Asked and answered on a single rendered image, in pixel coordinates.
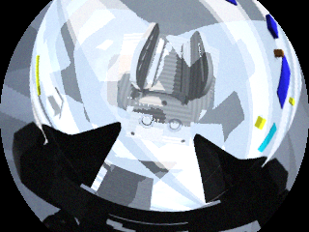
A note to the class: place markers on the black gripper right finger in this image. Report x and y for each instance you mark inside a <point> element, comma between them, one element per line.
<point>220,170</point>

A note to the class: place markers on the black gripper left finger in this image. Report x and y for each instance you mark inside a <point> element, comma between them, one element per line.
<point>85,151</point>

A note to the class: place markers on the small yellow block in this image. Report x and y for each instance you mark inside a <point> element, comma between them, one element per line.
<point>259,123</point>

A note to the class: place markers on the cyan flat plate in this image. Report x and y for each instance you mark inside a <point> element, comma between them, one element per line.
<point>268,138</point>

